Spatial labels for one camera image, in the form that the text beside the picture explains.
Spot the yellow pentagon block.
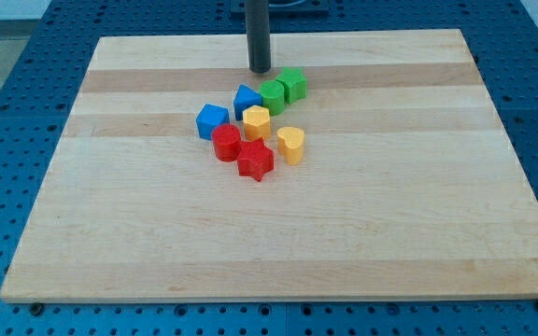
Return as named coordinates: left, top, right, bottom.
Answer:
left=243, top=105, right=272, bottom=141

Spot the red star block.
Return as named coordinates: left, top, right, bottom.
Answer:
left=236, top=138, right=274, bottom=182

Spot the green star block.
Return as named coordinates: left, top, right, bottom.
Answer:
left=276, top=67, right=307, bottom=105

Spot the red cylinder block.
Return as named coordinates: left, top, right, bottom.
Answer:
left=211, top=123, right=241, bottom=162

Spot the blue cube block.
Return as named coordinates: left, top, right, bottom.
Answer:
left=195, top=104, right=230, bottom=140

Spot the blue triangle block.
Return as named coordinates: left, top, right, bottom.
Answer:
left=233, top=84, right=262, bottom=121

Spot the yellow heart block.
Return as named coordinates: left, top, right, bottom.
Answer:
left=276, top=126, right=305, bottom=165

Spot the green cylinder block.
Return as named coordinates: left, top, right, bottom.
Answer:
left=259, top=80, right=285, bottom=116

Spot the light wooden board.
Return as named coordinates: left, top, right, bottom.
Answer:
left=0, top=29, right=538, bottom=303

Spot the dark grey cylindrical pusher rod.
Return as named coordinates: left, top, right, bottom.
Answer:
left=245, top=0, right=271, bottom=74

